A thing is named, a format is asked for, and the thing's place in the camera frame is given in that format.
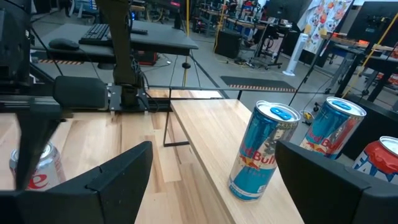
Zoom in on black rolling stand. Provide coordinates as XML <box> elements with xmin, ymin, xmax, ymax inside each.
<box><xmin>253</xmin><ymin>23</ymin><xmax>284</xmax><ymax>71</ymax></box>

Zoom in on silver Diet Coke can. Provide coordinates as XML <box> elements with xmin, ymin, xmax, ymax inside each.
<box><xmin>8</xmin><ymin>141</ymin><xmax>67</xmax><ymax>191</ymax></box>

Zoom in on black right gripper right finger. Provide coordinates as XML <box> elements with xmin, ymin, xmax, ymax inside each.
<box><xmin>274</xmin><ymin>139</ymin><xmax>371</xmax><ymax>224</ymax></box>

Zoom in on black computer mouse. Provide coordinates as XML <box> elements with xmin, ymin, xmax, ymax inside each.
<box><xmin>48</xmin><ymin>37</ymin><xmax>81</xmax><ymax>51</ymax></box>

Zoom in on wooden workbench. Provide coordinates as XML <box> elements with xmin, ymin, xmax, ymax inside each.
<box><xmin>322</xmin><ymin>32</ymin><xmax>371</xmax><ymax>49</ymax></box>

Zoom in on black hazard-striped floor mat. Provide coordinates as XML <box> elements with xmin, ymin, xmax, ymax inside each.
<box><xmin>220</xmin><ymin>75</ymin><xmax>298</xmax><ymax>93</ymax></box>

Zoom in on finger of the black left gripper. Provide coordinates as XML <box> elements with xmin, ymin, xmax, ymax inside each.
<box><xmin>14</xmin><ymin>111</ymin><xmax>62</xmax><ymax>191</ymax></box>

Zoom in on black cube case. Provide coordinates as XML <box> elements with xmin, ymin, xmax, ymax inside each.
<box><xmin>214</xmin><ymin>29</ymin><xmax>243</xmax><ymax>60</ymax></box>

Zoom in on white tower fan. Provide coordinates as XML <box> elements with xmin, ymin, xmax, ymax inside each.
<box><xmin>282</xmin><ymin>32</ymin><xmax>309</xmax><ymax>77</ymax></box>

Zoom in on long black cable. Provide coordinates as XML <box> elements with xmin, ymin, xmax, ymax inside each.
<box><xmin>287</xmin><ymin>27</ymin><xmax>338</xmax><ymax>107</ymax></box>

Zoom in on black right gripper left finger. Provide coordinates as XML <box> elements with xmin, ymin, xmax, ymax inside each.
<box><xmin>53</xmin><ymin>141</ymin><xmax>154</xmax><ymax>224</ymax></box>

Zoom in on black rounded block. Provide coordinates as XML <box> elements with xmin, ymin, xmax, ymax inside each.
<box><xmin>53</xmin><ymin>76</ymin><xmax>107</xmax><ymax>110</ymax></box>

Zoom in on black keyboard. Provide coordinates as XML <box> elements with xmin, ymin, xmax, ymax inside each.
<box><xmin>78</xmin><ymin>23</ymin><xmax>113</xmax><ymax>47</ymax></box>

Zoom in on floral patterned cloth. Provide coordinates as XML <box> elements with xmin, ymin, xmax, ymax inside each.
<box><xmin>297</xmin><ymin>0</ymin><xmax>355</xmax><ymax>54</ymax></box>

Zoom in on red Fanta can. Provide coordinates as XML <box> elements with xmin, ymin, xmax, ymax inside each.
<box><xmin>351</xmin><ymin>136</ymin><xmax>398</xmax><ymax>187</ymax></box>

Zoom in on yellow hanging cable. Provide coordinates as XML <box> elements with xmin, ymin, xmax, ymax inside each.
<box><xmin>341</xmin><ymin>14</ymin><xmax>398</xmax><ymax>100</ymax></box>
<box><xmin>182</xmin><ymin>0</ymin><xmax>192</xmax><ymax>88</ymax></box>
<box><xmin>213</xmin><ymin>0</ymin><xmax>227</xmax><ymax>53</ymax></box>

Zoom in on red box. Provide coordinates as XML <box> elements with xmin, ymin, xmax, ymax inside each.
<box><xmin>136</xmin><ymin>51</ymin><xmax>159</xmax><ymax>66</ymax></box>

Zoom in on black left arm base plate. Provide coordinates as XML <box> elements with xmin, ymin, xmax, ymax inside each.
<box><xmin>108</xmin><ymin>84</ymin><xmax>150</xmax><ymax>113</ymax></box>

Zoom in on black desk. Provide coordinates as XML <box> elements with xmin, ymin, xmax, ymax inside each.
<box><xmin>30</xmin><ymin>20</ymin><xmax>200</xmax><ymax>66</ymax></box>

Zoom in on blue silver Red Bull can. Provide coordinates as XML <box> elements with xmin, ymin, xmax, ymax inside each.
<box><xmin>228</xmin><ymin>100</ymin><xmax>302</xmax><ymax>202</ymax></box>
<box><xmin>299</xmin><ymin>96</ymin><xmax>368</xmax><ymax>160</ymax></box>

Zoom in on wooden shelf black metal legs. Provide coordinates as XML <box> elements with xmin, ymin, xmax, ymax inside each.
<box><xmin>163</xmin><ymin>86</ymin><xmax>305</xmax><ymax>224</ymax></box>

